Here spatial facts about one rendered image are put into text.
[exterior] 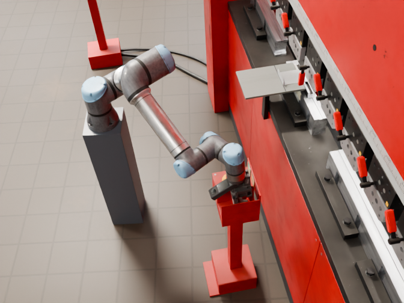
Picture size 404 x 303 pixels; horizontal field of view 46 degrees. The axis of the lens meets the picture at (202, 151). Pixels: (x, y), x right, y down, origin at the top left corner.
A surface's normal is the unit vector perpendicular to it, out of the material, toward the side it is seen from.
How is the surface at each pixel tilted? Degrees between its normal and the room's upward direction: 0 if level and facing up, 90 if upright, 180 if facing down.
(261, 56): 0
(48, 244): 0
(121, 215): 90
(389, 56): 90
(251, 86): 0
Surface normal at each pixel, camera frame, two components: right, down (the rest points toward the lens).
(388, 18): -0.98, 0.17
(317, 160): -0.04, -0.65
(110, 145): 0.03, 0.76
